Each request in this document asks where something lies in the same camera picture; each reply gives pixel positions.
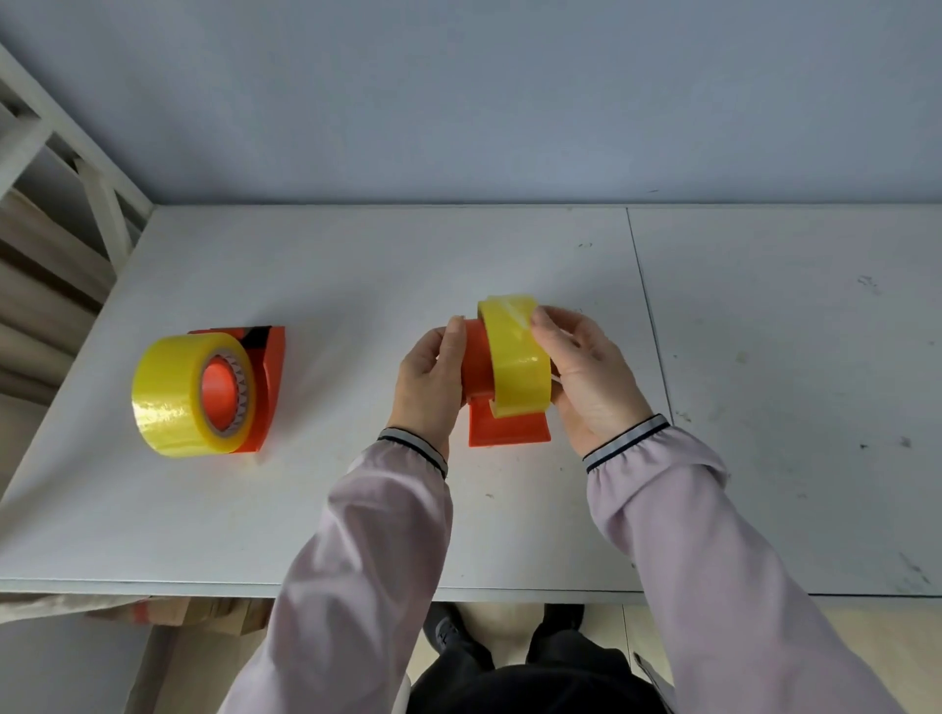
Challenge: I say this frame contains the black trousers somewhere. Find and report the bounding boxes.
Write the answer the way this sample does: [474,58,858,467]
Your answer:
[407,624,667,714]

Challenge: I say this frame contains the brown cardboard box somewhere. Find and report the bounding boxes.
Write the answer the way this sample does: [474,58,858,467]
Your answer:
[87,597,275,638]

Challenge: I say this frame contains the person's left forearm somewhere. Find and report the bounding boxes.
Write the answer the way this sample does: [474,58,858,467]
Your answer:
[219,429,454,714]

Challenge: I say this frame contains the beige curtain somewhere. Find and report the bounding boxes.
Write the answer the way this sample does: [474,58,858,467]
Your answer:
[0,187,119,407]

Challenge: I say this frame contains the white metal frame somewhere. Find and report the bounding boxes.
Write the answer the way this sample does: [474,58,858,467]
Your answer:
[0,44,155,275]

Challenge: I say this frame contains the person's right hand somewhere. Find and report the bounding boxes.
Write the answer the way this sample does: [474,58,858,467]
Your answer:
[530,305,655,458]

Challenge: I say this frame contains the black shoe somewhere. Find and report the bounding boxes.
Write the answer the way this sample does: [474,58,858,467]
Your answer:
[422,603,481,664]

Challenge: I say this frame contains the thin yellow tape roll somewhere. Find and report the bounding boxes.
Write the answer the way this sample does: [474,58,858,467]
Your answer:
[477,294,553,419]

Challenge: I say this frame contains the wide yellow tape roll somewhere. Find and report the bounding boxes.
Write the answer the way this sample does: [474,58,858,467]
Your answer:
[131,332,258,459]

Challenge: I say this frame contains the orange tape dispenser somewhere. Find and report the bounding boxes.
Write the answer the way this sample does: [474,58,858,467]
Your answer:
[187,326,287,454]
[459,318,553,449]

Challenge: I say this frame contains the person's right forearm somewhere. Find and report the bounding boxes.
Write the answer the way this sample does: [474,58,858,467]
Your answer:
[583,414,908,714]

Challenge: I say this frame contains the person's left hand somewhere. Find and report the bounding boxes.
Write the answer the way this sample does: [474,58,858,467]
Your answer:
[388,316,468,461]

